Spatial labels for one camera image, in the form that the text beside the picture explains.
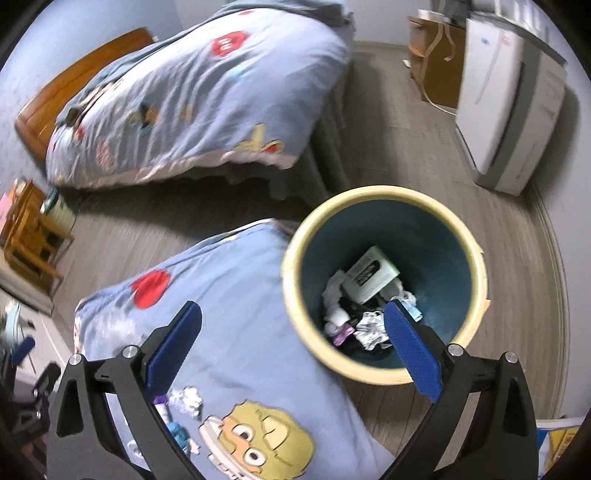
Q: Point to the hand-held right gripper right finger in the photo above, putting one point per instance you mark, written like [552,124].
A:
[411,350]

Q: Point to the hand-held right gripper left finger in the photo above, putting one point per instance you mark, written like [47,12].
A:
[173,350]

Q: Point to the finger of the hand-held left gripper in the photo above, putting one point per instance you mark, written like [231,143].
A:
[25,351]
[46,379]

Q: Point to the white printed paper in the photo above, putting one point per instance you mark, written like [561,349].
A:
[374,328]

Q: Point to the blue wrapper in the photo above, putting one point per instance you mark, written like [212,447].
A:
[411,307]

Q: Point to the purple wrapper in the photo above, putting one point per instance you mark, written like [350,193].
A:
[344,334]

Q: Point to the white green carton box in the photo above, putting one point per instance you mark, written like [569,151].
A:
[371,274]

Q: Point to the white tissue wad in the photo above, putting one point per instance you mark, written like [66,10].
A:
[333,300]

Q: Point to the yellow rimmed teal trash bin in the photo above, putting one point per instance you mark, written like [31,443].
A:
[415,221]

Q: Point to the crumpled white tissue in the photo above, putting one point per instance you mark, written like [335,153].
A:
[187,400]

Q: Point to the purple capped white tube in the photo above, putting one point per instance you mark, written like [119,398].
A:
[162,408]

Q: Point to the black plastic scraps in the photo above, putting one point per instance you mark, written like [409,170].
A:
[358,309]

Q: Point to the blue cartoon printed blanket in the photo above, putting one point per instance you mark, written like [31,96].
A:
[258,360]

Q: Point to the small blue packet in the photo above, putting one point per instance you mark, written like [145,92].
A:
[178,438]

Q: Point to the wooden stool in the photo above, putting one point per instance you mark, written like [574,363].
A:
[32,240]

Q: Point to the white green canister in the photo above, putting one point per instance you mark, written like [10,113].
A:
[59,210]

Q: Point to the yellow printed bag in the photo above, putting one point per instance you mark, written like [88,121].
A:
[558,445]

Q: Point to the bed with grey skirt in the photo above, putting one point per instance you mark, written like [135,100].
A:
[332,138]

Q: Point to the far bed with cartoon quilt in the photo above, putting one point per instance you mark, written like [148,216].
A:
[207,101]

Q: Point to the white air purifier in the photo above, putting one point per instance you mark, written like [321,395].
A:
[503,110]

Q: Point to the wooden headboard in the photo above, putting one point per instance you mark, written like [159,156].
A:
[69,87]

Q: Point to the wooden cabinet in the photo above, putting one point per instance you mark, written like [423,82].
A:
[438,64]

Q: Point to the white power strip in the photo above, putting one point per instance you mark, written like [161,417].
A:
[431,14]

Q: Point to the plain blue blanket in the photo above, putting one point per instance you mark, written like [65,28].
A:
[318,9]

